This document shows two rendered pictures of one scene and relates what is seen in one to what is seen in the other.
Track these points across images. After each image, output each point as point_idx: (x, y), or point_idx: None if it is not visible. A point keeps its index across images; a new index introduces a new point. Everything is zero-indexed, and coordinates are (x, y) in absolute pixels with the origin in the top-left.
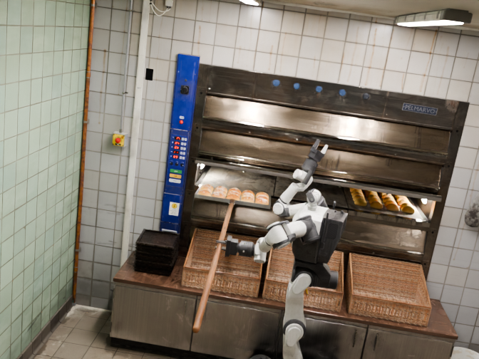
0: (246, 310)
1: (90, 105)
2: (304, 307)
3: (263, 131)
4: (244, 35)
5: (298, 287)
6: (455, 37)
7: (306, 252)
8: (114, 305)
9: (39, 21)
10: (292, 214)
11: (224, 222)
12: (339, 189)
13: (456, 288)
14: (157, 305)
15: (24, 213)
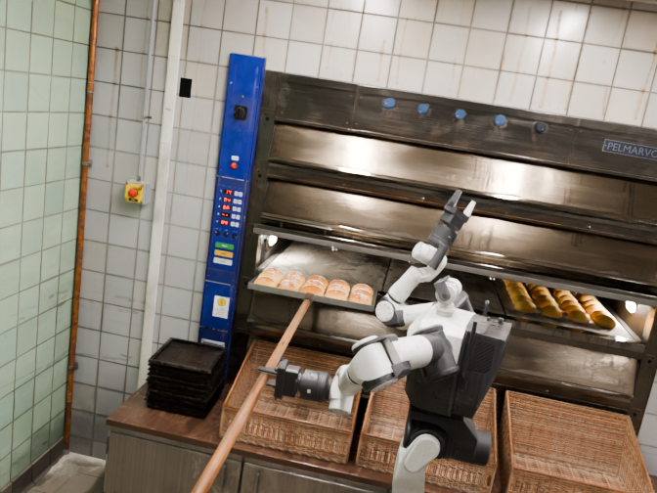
0: (327, 486)
1: (94, 138)
2: (427, 485)
3: (367, 183)
4: (337, 22)
5: (416, 460)
6: None
7: (431, 395)
8: (108, 464)
9: None
10: (409, 323)
11: (284, 333)
12: (489, 286)
13: None
14: (177, 470)
15: None
